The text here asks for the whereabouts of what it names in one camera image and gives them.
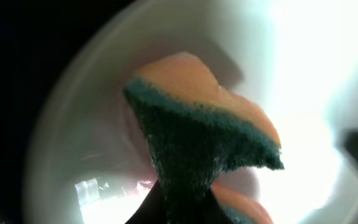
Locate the green yellow sponge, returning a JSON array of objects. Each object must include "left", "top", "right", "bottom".
[{"left": 123, "top": 52, "right": 283, "bottom": 223}]

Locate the light blue plate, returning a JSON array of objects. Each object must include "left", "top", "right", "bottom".
[{"left": 24, "top": 1, "right": 358, "bottom": 223}]

